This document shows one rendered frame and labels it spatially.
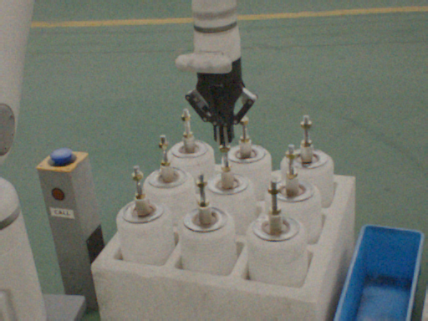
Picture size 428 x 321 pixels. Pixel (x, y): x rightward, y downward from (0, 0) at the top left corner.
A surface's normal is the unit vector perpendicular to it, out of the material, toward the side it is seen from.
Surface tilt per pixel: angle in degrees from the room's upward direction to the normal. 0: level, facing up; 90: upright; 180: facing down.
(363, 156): 0
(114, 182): 0
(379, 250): 90
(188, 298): 90
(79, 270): 90
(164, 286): 90
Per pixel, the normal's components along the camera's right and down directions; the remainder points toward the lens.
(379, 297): -0.11, -0.87
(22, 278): 0.86, 0.16
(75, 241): -0.36, 0.48
